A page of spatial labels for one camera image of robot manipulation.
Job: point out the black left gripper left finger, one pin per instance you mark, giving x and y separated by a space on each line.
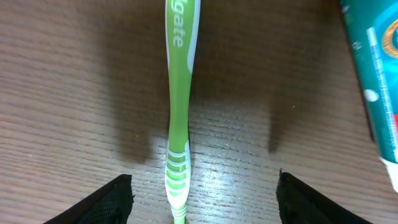
112 203

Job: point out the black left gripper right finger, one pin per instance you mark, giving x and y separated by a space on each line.
299 203

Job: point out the green toothbrush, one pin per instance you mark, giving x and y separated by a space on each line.
182 18

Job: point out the teal toothpaste tube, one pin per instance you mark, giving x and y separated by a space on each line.
371 28

